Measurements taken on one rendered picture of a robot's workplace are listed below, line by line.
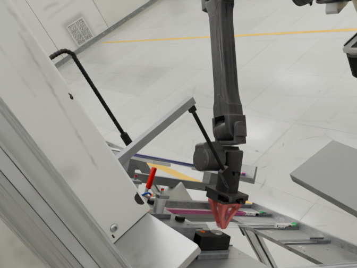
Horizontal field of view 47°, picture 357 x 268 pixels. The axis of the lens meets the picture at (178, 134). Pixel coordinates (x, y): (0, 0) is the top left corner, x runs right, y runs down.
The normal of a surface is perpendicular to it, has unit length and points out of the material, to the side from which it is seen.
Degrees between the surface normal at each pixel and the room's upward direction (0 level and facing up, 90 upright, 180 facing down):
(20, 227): 90
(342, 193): 0
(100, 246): 90
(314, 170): 0
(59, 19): 90
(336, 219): 0
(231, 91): 70
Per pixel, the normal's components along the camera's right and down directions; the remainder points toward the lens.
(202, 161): -0.84, -0.04
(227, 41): 0.50, -0.13
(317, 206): -0.43, -0.78
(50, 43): 0.56, 0.16
